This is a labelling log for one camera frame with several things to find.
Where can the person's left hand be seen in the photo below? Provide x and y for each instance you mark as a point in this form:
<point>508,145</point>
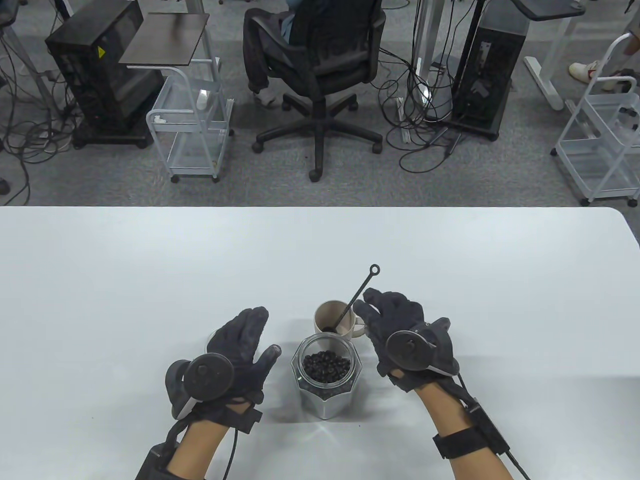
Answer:
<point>245,340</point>

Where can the person's right hand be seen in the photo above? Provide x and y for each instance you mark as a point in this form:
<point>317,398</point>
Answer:
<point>395,315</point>

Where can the clear glass jar lid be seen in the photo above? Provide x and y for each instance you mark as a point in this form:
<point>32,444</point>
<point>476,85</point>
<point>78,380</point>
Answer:
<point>208,345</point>

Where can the black measuring scoop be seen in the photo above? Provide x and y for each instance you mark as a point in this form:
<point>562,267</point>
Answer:
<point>330,329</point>

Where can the clear glass jar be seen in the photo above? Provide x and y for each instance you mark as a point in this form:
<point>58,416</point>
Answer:
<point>327,407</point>

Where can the person's left forearm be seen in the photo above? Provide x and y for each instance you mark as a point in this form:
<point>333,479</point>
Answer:
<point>200,450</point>

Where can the person's right forearm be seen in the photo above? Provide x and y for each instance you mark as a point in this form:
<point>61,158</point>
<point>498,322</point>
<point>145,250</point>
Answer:
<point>445,410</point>

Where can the black round tracking controller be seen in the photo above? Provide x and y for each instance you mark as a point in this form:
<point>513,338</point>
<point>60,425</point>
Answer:
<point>406,350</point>
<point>207,375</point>

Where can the black armband sensor unit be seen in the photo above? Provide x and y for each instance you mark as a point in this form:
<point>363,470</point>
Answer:
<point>152,462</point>
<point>460,442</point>

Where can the white power strip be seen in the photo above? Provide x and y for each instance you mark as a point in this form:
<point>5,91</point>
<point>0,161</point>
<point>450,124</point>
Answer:
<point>401,112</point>

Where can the grey round stand base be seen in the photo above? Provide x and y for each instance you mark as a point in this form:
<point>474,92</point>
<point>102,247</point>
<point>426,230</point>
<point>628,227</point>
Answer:
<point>440,95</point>

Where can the black computer tower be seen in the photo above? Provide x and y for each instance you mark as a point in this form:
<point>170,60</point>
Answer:
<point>492,75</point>
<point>100,75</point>

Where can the black office chair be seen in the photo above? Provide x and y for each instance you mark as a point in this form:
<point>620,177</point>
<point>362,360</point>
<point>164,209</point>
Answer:
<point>345,55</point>

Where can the white desk foot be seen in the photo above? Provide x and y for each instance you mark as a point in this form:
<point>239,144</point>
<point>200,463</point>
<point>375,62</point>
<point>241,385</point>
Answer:
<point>542,77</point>

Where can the white desk column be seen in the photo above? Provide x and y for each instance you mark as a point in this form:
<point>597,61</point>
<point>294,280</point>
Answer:
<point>425,30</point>

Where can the white cart with brown top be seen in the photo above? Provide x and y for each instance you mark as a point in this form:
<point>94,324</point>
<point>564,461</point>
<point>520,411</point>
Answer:
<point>165,40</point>

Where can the black stand tray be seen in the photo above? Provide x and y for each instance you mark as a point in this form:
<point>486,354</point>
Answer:
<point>550,9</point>

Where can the grey desk leg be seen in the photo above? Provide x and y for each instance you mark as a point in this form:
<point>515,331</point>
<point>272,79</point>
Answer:
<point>30,65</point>

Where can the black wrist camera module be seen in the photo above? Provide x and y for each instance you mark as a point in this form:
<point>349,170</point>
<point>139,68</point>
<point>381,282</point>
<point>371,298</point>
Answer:
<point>249,421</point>

